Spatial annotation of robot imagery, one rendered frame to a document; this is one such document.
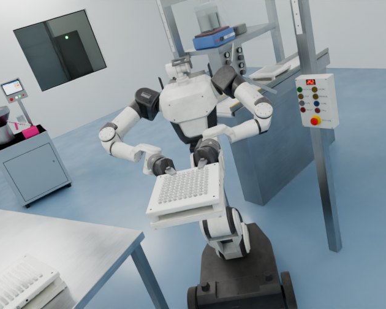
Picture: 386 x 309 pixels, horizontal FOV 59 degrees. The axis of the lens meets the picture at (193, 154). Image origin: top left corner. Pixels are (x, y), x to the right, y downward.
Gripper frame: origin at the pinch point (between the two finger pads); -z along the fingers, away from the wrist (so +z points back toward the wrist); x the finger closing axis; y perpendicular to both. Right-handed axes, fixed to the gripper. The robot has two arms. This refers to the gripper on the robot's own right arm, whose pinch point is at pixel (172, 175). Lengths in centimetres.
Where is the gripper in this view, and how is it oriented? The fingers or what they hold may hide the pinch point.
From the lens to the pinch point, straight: 132.5
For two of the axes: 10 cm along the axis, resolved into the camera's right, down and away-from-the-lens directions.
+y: -8.5, 4.1, -3.2
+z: -4.4, -2.4, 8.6
